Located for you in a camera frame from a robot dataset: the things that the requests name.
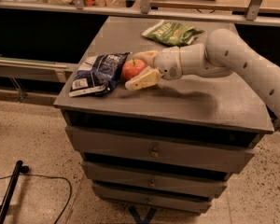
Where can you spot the blue chip bag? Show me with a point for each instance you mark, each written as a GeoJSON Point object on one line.
{"type": "Point", "coordinates": [98, 74]}

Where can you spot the metal rail frame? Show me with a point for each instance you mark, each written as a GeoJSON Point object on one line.
{"type": "Point", "coordinates": [248, 12]}

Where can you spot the bottom grey drawer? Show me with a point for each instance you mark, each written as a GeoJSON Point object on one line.
{"type": "Point", "coordinates": [151, 198]}

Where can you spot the black pole on floor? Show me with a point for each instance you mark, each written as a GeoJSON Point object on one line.
{"type": "Point", "coordinates": [18, 169]}

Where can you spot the top grey drawer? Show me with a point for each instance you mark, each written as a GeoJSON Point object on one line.
{"type": "Point", "coordinates": [114, 144]}

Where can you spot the red apple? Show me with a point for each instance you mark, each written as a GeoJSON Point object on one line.
{"type": "Point", "coordinates": [133, 68]}

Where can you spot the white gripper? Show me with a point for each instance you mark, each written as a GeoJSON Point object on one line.
{"type": "Point", "coordinates": [168, 64]}

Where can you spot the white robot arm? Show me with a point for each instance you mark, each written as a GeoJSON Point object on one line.
{"type": "Point", "coordinates": [223, 53]}

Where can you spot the wooden shelf left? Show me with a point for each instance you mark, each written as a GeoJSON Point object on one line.
{"type": "Point", "coordinates": [36, 70]}

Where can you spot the green chip bag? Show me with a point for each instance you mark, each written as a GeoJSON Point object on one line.
{"type": "Point", "coordinates": [173, 34]}

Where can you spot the middle grey drawer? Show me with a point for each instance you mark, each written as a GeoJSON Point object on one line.
{"type": "Point", "coordinates": [153, 180]}

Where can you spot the grey drawer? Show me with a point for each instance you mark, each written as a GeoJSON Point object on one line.
{"type": "Point", "coordinates": [151, 198]}
{"type": "Point", "coordinates": [114, 144]}
{"type": "Point", "coordinates": [153, 180]}

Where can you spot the grey drawer cabinet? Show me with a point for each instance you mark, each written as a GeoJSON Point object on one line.
{"type": "Point", "coordinates": [202, 111]}

